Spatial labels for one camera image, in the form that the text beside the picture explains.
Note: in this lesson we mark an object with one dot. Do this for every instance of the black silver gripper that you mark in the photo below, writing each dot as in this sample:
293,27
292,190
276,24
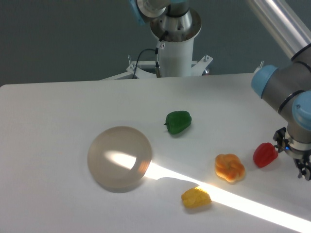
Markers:
300,152

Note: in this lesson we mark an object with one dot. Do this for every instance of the red toy pepper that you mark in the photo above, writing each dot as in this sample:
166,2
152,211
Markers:
264,154

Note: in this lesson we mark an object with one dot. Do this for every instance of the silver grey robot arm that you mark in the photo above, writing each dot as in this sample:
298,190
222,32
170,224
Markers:
288,91

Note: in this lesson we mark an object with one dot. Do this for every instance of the green toy pepper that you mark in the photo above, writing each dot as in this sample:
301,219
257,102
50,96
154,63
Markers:
177,121

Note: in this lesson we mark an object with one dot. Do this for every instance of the orange knotted bread roll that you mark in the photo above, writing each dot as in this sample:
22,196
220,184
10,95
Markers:
229,167

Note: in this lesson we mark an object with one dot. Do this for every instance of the yellow toy food piece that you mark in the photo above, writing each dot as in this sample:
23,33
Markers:
195,197

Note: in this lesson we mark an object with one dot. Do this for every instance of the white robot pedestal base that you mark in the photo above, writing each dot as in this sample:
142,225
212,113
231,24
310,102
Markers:
175,26

